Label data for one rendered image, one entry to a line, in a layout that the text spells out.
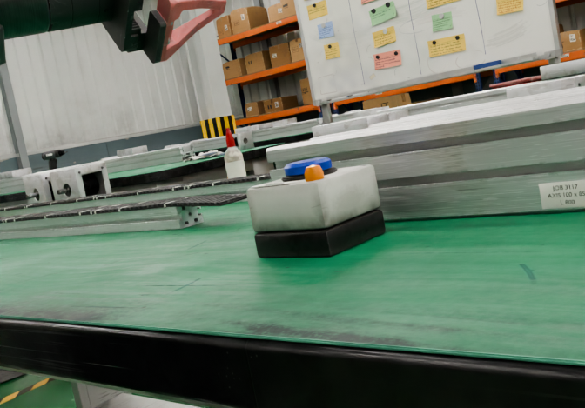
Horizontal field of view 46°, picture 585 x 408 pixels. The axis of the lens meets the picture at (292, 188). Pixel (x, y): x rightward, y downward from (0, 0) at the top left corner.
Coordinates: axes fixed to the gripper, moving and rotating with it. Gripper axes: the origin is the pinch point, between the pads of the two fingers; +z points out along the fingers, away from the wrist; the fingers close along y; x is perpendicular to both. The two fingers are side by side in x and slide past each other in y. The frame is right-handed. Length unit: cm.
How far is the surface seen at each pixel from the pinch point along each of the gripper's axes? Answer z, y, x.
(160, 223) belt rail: 0.1, -3.4, 36.0
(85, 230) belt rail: -5, 7, 49
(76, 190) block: 12, 46, 93
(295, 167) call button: -2.3, -22.4, 2.1
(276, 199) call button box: -4.7, -23.8, 3.6
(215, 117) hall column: 375, 426, 575
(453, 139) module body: 10.5, -26.8, -1.0
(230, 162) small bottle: 31, 20, 62
